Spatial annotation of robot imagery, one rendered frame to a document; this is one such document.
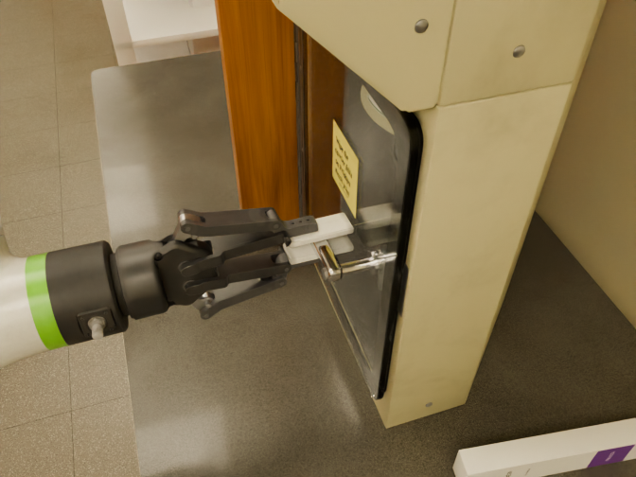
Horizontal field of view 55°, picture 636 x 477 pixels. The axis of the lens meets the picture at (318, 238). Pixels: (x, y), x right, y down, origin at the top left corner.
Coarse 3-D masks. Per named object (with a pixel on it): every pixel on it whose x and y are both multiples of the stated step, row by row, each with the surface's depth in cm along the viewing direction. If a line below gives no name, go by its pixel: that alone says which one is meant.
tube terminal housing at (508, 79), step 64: (512, 0) 39; (576, 0) 40; (448, 64) 41; (512, 64) 42; (576, 64) 44; (448, 128) 44; (512, 128) 47; (448, 192) 49; (512, 192) 52; (448, 256) 55; (512, 256) 59; (448, 320) 63; (448, 384) 73
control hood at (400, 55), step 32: (288, 0) 34; (320, 0) 35; (352, 0) 35; (384, 0) 36; (416, 0) 37; (448, 0) 37; (320, 32) 36; (352, 32) 37; (384, 32) 37; (416, 32) 38; (448, 32) 39; (352, 64) 38; (384, 64) 39; (416, 64) 40; (384, 96) 41; (416, 96) 42
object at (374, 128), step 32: (320, 64) 64; (320, 96) 67; (352, 96) 56; (320, 128) 70; (352, 128) 58; (384, 128) 50; (416, 128) 46; (320, 160) 73; (384, 160) 52; (416, 160) 47; (320, 192) 77; (384, 192) 53; (352, 224) 66; (384, 224) 55; (352, 256) 68; (384, 256) 57; (352, 288) 72; (384, 288) 59; (352, 320) 75; (384, 320) 62; (384, 352) 65; (384, 384) 70
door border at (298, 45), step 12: (300, 36) 69; (300, 48) 70; (300, 60) 72; (300, 72) 73; (300, 84) 74; (300, 96) 75; (300, 108) 77; (300, 120) 78; (300, 132) 80; (300, 144) 81; (300, 156) 83; (300, 192) 87; (300, 216) 91
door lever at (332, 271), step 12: (324, 240) 63; (324, 252) 61; (372, 252) 60; (324, 264) 60; (336, 264) 60; (348, 264) 60; (360, 264) 60; (372, 264) 60; (324, 276) 60; (336, 276) 60
